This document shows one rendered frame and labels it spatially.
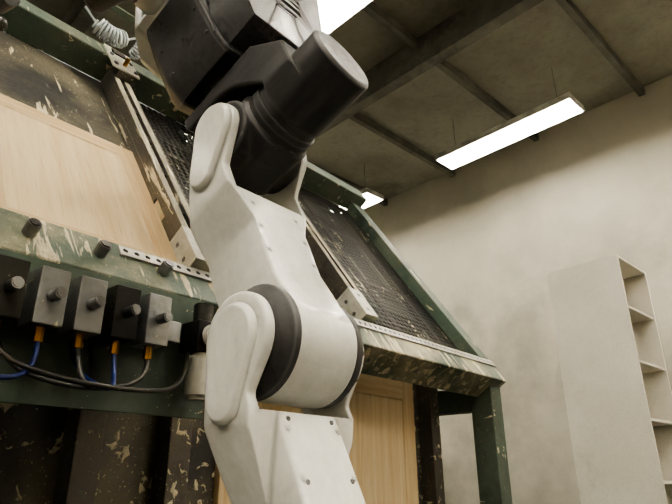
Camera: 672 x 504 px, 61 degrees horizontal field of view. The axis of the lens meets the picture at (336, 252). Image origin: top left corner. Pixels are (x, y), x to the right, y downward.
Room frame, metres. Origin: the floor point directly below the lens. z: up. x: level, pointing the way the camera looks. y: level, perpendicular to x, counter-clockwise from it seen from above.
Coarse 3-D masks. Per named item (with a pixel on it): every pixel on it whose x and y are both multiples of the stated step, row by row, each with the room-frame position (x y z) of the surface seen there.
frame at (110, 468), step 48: (0, 432) 1.14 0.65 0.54; (48, 432) 1.21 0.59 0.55; (96, 432) 1.23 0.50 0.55; (144, 432) 1.38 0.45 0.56; (192, 432) 1.48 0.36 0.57; (432, 432) 2.23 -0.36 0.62; (480, 432) 2.26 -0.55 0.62; (0, 480) 1.16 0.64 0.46; (48, 480) 1.22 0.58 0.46; (96, 480) 1.24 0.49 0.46; (144, 480) 1.39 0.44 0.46; (192, 480) 1.49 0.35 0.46; (432, 480) 2.24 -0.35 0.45; (480, 480) 2.27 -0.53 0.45
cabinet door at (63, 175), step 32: (0, 96) 1.15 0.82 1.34; (0, 128) 1.09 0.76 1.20; (32, 128) 1.17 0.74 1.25; (64, 128) 1.26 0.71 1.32; (0, 160) 1.02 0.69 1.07; (32, 160) 1.10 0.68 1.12; (64, 160) 1.18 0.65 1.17; (96, 160) 1.28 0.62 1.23; (128, 160) 1.39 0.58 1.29; (0, 192) 0.97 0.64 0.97; (32, 192) 1.04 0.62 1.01; (64, 192) 1.11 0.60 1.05; (96, 192) 1.19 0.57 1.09; (128, 192) 1.29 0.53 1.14; (64, 224) 1.04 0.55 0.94; (96, 224) 1.12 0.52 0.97; (128, 224) 1.20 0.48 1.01; (160, 224) 1.29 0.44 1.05; (160, 256) 1.21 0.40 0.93
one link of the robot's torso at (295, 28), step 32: (160, 0) 0.76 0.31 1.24; (192, 0) 0.73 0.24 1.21; (224, 0) 0.70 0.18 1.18; (256, 0) 0.70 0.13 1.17; (288, 0) 0.76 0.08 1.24; (160, 32) 0.78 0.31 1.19; (192, 32) 0.74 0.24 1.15; (224, 32) 0.72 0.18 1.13; (256, 32) 0.72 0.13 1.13; (288, 32) 0.75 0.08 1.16; (160, 64) 0.80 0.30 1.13; (192, 64) 0.76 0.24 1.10; (224, 64) 0.77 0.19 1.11; (192, 96) 0.82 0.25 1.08
